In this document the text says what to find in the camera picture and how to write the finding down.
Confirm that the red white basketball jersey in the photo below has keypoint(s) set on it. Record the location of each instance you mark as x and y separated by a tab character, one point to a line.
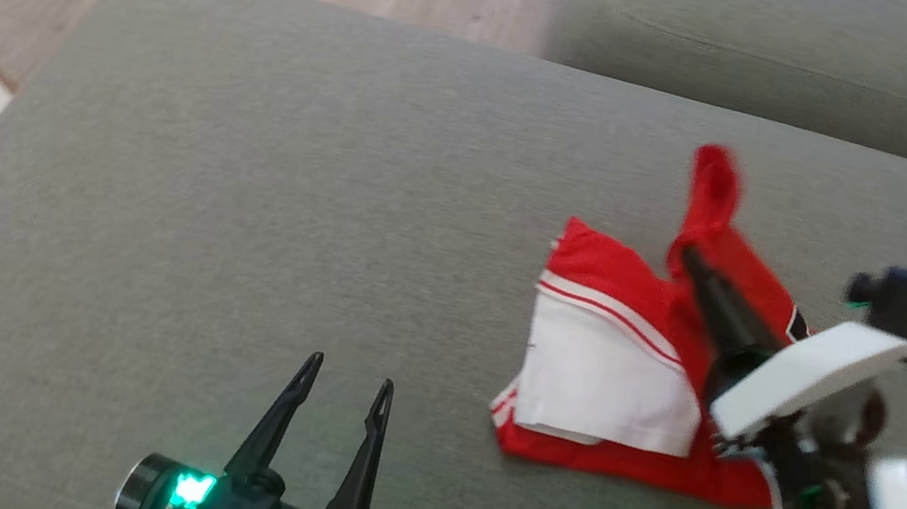
600	374

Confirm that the large grey sofa seat cushion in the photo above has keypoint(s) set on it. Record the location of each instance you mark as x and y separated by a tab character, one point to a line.
283	215

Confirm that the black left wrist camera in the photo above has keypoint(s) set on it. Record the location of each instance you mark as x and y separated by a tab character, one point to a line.
154	496

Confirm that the grey sofa cushion with seam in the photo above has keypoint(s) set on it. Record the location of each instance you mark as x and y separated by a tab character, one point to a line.
824	59

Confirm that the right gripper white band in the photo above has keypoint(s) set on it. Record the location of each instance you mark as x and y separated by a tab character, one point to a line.
815	374

